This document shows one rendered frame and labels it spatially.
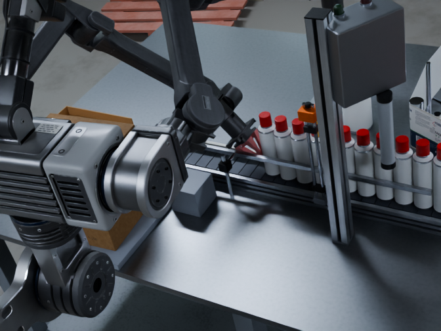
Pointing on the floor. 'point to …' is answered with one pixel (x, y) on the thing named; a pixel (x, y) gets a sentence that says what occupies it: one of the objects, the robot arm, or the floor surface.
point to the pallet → (227, 9)
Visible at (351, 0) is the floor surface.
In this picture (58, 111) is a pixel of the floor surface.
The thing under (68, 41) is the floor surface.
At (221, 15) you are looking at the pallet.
